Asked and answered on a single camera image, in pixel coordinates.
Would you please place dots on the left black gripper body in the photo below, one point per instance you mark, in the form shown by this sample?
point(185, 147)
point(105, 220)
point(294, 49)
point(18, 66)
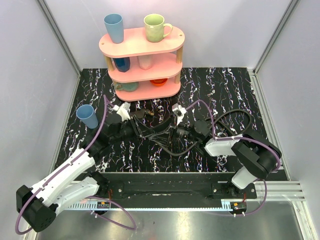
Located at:
point(136, 126)

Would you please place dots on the orange bowl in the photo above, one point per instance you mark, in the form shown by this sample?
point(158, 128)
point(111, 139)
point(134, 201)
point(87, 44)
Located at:
point(159, 82)

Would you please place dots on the tall light blue cup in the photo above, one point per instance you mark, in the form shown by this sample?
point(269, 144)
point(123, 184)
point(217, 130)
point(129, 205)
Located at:
point(115, 27)

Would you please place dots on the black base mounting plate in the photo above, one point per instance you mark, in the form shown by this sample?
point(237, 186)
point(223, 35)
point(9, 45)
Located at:
point(213, 185)

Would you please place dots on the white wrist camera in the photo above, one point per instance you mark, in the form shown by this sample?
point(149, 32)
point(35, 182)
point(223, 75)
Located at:
point(179, 112)
point(123, 111)

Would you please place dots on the pink three-tier shelf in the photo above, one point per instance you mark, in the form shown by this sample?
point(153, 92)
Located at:
point(167, 63)

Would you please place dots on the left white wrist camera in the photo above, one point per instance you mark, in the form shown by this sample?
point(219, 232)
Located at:
point(123, 111)

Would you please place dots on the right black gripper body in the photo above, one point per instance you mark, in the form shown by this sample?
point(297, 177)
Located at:
point(182, 131)

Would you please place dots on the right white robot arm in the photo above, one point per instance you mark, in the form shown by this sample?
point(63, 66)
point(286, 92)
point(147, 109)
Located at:
point(258, 156)

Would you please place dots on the pale pink cup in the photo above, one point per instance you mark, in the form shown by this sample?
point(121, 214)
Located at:
point(145, 62)

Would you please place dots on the light green mug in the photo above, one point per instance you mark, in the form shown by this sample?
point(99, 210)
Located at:
point(155, 27)

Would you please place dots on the teal green mug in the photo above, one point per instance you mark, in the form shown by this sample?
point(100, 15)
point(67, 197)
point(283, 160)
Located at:
point(127, 87)

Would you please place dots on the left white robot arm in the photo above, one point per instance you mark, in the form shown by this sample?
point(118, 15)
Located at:
point(41, 203)

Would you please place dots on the dark blue cup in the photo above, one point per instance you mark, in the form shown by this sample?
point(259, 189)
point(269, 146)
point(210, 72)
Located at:
point(122, 64)

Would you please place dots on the light blue floor cup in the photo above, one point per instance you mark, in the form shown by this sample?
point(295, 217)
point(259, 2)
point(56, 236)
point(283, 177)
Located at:
point(86, 114)

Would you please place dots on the grey faucet valve fitting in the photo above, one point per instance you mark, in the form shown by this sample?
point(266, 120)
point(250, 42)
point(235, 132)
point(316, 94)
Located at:
point(140, 113)

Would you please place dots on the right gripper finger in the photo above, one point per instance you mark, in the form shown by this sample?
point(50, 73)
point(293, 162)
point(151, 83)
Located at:
point(168, 125)
point(161, 139)

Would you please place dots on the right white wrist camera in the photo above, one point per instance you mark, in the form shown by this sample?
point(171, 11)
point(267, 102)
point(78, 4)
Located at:
point(179, 112)

